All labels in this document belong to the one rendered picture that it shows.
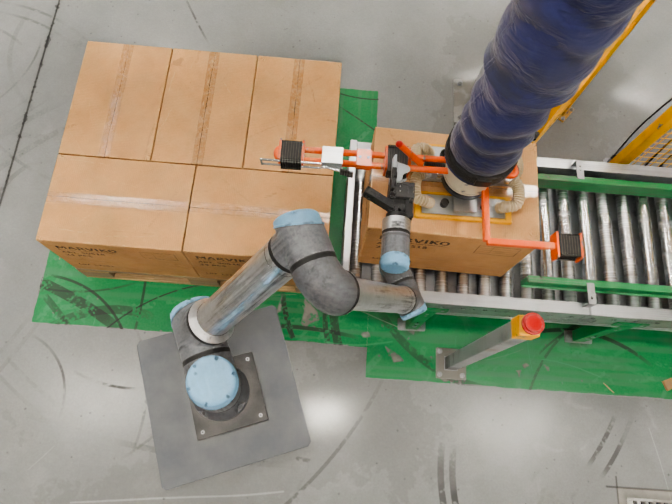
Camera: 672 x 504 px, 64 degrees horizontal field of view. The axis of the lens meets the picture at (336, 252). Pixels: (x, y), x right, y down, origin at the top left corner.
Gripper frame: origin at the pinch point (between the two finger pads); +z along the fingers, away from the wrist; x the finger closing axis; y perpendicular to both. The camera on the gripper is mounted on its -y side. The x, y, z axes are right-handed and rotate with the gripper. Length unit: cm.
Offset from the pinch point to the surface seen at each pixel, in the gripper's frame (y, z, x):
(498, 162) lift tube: 28.1, -9.3, 22.3
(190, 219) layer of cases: -78, -6, -51
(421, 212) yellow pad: 11.9, -12.4, -11.1
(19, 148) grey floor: -192, 47, -104
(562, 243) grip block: 54, -25, 2
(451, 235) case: 22.7, -19.3, -13.0
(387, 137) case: -0.8, 16.9, -12.8
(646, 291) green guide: 109, -24, -46
